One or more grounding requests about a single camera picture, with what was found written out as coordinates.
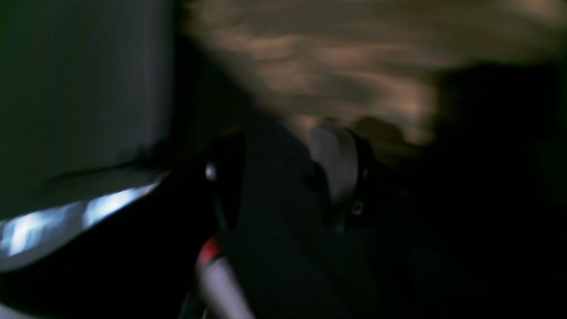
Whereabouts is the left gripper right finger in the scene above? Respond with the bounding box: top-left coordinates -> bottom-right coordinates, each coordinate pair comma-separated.
309,122 -> 373,231

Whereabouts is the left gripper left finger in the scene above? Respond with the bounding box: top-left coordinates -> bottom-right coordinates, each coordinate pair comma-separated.
205,128 -> 246,231

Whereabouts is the camouflage t-shirt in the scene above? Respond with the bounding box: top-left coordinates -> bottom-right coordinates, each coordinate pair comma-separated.
179,0 -> 566,144

